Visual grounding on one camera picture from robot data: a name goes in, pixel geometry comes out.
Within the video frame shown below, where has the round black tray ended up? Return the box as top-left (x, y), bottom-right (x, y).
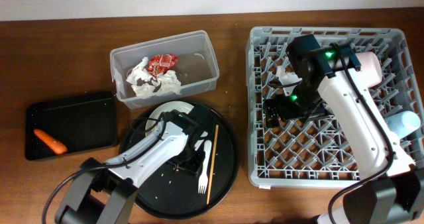
top-left (135, 102), bottom-right (239, 220)

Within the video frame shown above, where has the white tissue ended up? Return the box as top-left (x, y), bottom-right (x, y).
top-left (156, 70), bottom-right (181, 95)
top-left (126, 57), bottom-right (156, 96)

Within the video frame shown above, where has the pink bowl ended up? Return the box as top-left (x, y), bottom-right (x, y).
top-left (356, 52), bottom-right (383, 87)

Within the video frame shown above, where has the white cup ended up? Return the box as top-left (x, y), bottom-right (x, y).
top-left (384, 111), bottom-right (421, 139)

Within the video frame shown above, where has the red snack wrapper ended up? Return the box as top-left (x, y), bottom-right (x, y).
top-left (147, 54), bottom-right (179, 77)

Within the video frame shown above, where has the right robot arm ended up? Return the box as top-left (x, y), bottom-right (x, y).
top-left (264, 36), bottom-right (423, 223)

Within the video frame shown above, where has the grey dishwasher rack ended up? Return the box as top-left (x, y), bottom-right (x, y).
top-left (246, 27), bottom-right (423, 189)

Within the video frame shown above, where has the orange carrot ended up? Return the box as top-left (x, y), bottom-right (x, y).
top-left (33, 129), bottom-right (68, 154)

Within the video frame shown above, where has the wooden chopstick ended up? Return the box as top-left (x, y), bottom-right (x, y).
top-left (206, 125), bottom-right (219, 206)

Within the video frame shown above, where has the white plastic fork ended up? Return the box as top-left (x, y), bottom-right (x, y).
top-left (198, 140), bottom-right (212, 194)

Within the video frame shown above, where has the black rectangular tray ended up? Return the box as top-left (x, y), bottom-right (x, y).
top-left (25, 91), bottom-right (118, 160)

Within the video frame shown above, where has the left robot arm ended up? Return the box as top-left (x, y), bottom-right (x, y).
top-left (54, 110), bottom-right (207, 223)

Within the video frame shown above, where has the clear plastic bin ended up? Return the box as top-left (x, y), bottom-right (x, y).
top-left (110, 30), bottom-right (219, 109)

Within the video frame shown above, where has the grey plate with food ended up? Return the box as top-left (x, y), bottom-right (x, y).
top-left (145, 101), bottom-right (194, 130)

